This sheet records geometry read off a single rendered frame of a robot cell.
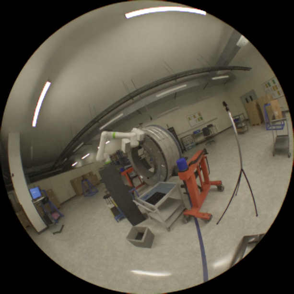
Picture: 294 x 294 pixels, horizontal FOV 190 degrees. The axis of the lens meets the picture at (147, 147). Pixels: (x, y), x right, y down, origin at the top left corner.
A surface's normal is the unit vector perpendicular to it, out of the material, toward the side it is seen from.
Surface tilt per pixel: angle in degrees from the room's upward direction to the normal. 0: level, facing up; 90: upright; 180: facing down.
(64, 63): 180
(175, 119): 90
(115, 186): 90
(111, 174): 90
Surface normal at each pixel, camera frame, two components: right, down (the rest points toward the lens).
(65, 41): 0.40, 0.92
